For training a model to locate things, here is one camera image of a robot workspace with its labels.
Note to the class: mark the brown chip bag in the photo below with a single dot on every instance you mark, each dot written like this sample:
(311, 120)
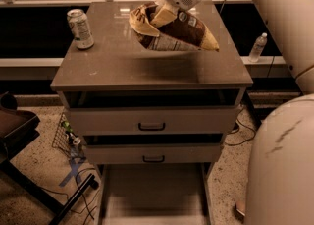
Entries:
(185, 33)

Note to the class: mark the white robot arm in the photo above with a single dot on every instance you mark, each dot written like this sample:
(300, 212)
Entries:
(280, 177)

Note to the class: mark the grey drawer cabinet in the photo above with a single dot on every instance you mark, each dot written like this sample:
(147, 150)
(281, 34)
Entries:
(118, 73)

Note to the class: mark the open bottom drawer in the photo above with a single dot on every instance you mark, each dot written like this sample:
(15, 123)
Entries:
(154, 194)

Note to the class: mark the white soda can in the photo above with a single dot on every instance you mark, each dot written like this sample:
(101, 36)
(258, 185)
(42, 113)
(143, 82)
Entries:
(79, 25)

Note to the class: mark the clear plastic water bottle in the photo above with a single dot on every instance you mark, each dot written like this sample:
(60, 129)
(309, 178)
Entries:
(258, 47)

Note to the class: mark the dark office chair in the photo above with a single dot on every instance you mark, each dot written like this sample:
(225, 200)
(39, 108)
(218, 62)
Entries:
(17, 131)

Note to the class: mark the tan sneaker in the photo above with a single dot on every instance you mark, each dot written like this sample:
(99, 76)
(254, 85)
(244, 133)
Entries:
(240, 208)

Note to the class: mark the top drawer with handle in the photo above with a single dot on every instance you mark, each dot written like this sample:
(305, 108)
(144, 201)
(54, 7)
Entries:
(97, 121)

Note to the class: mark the drawer with handle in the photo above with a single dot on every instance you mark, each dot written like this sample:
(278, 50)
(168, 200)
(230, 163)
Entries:
(97, 121)
(138, 154)

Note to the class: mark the middle drawer with handle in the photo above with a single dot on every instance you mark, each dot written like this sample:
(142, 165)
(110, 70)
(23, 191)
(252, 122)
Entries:
(138, 154)

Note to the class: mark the wire mesh basket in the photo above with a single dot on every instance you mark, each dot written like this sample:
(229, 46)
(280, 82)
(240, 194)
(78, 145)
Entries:
(65, 140)

